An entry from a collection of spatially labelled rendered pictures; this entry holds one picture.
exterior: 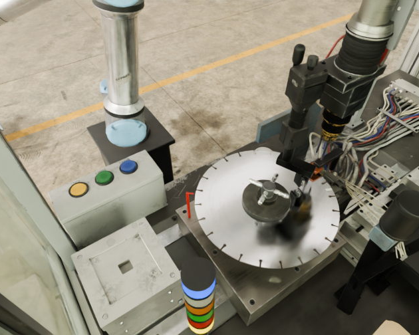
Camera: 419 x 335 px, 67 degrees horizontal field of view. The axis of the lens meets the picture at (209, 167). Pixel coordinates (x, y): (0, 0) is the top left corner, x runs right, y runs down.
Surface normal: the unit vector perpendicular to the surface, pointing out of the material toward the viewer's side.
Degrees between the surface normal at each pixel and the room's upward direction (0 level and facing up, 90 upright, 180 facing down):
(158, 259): 0
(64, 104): 0
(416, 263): 0
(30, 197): 90
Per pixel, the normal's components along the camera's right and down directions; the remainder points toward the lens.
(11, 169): 0.56, 0.62
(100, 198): 0.00, -0.67
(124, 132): 0.26, 0.80
